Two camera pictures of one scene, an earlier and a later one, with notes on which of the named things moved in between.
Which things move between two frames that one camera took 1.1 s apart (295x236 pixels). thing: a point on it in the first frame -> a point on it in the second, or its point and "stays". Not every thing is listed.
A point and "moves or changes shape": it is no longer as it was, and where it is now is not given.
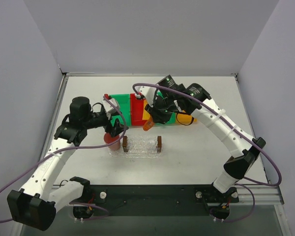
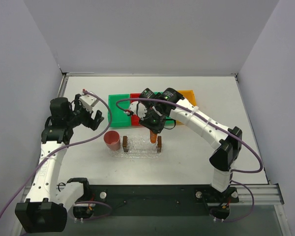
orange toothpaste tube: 148,124 moves or changes shape
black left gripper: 113,127 -> 84,118
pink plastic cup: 109,139 stays
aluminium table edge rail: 65,77 stays
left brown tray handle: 125,143 stays
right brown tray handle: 159,143 stays
